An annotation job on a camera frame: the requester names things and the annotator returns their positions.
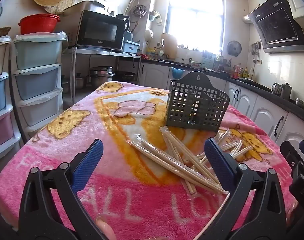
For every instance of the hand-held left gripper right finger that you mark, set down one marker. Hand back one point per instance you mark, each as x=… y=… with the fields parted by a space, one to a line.
x=218 y=165

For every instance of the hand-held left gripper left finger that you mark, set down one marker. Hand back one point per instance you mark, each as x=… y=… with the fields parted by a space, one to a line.
x=88 y=166

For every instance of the pile of chopsticks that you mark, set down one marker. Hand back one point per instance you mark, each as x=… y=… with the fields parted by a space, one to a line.
x=182 y=165

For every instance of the grey perforated utensil basket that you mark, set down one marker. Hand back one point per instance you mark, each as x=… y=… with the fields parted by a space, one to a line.
x=191 y=120

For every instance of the person's left hand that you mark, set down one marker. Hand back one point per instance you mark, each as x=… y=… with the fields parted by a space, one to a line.
x=105 y=227

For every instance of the steel bowl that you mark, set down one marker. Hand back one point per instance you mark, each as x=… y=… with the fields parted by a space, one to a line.
x=301 y=102

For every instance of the pink printed bear blanket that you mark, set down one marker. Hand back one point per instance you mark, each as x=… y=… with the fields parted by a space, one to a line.
x=132 y=205

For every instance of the steel canister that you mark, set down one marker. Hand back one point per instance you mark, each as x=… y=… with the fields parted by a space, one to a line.
x=286 y=91

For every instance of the steel kettle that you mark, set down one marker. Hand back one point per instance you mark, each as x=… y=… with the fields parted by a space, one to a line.
x=276 y=88

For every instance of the white kitchen cabinets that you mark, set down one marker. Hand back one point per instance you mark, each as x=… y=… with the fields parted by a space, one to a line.
x=244 y=102

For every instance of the black kitchen countertop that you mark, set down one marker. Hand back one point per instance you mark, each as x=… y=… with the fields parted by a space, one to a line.
x=254 y=86

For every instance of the small steel pot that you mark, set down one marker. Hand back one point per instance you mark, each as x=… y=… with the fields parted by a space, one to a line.
x=80 y=80

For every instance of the stacked steel pots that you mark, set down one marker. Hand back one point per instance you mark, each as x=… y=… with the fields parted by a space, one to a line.
x=100 y=77

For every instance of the row of condiment bottles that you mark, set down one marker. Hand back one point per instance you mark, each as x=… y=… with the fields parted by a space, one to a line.
x=241 y=72

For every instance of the black wok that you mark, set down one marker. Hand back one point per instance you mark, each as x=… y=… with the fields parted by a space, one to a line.
x=127 y=76

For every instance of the blue-grey plastic drawer unit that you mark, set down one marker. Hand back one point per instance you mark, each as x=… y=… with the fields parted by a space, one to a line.
x=38 y=80

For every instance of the blue hanging bin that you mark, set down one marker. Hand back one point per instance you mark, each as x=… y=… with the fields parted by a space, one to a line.
x=177 y=73

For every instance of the teal knife organizer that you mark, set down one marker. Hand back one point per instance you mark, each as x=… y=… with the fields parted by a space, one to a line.
x=208 y=61

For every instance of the pastel plastic drawer unit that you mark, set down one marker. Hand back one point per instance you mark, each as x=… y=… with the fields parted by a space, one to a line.
x=0 y=105

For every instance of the hanging metal ladles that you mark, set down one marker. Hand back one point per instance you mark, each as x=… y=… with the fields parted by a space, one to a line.
x=255 y=50

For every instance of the steel shelf rack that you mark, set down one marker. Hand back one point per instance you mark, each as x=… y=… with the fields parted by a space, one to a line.
x=104 y=53

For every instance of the black range hood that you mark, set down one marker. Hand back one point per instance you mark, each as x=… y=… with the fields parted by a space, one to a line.
x=276 y=30

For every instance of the grey dish tub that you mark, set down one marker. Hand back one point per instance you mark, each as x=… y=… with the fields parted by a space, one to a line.
x=130 y=47

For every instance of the wooden cutting board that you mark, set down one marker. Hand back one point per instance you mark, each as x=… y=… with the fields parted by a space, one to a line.
x=169 y=45

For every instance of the black microwave oven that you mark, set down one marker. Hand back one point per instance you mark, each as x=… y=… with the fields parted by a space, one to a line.
x=99 y=31

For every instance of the black blender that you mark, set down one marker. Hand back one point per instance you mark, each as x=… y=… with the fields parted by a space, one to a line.
x=123 y=21

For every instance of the kitchen window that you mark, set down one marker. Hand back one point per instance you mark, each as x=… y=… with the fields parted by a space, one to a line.
x=195 y=17

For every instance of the red plastic basin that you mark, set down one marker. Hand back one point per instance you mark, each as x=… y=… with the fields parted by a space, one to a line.
x=38 y=23

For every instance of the wicker basket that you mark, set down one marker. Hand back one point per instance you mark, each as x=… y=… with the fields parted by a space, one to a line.
x=0 y=31

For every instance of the wall socket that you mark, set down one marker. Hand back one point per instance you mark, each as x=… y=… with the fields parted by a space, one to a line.
x=259 y=62

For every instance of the small wall fan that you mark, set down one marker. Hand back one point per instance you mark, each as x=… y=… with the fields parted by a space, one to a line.
x=234 y=48

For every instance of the silver exhaust duct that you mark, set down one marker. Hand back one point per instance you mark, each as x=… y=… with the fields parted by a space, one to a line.
x=247 y=19

